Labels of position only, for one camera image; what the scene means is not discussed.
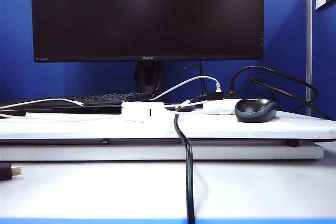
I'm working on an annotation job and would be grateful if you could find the white charging base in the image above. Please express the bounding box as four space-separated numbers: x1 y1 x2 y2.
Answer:
121 101 170 124

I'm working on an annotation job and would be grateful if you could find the black keyboard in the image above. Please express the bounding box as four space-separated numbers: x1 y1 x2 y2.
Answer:
0 92 153 114

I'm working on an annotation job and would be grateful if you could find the white cable with white plug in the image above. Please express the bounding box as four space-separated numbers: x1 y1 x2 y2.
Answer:
149 76 223 101

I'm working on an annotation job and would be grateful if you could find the black HDMI connector gold tip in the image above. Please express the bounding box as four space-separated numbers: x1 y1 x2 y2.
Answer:
0 163 22 182

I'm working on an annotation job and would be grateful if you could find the black ASUS monitor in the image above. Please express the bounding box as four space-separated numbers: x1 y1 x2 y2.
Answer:
30 0 265 63

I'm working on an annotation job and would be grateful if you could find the thin black cable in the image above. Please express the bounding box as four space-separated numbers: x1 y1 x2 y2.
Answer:
165 63 202 84
198 60 208 96

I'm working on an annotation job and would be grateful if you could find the silver partition post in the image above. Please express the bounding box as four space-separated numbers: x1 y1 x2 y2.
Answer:
306 0 313 117

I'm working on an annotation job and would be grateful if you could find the thick white base board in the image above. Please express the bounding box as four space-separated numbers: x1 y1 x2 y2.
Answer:
0 141 325 162

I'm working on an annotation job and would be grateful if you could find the looped black power cable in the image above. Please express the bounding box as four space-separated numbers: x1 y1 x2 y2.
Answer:
227 66 333 121

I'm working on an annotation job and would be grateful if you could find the black monitor stand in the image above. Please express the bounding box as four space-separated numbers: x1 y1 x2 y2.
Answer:
134 61 197 112

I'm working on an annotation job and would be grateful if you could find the thick black cable with plug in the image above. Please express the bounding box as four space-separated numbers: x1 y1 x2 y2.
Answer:
173 91 224 224

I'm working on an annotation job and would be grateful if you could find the white Type-C charging cable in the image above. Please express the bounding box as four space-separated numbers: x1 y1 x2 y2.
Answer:
0 98 127 123

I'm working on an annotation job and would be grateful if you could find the flat black pad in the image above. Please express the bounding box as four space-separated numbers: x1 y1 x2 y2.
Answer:
0 109 27 118

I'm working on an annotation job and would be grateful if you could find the white riser board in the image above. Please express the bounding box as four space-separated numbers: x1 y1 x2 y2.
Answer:
0 110 336 141

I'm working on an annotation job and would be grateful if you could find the white power strip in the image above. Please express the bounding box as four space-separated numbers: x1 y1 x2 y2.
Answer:
202 98 244 116

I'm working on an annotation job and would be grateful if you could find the black grey computer mouse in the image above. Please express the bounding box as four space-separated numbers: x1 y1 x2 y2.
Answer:
234 98 278 124

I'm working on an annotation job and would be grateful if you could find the blue partition panel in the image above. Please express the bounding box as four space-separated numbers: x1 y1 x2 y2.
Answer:
0 0 308 116
311 0 336 121

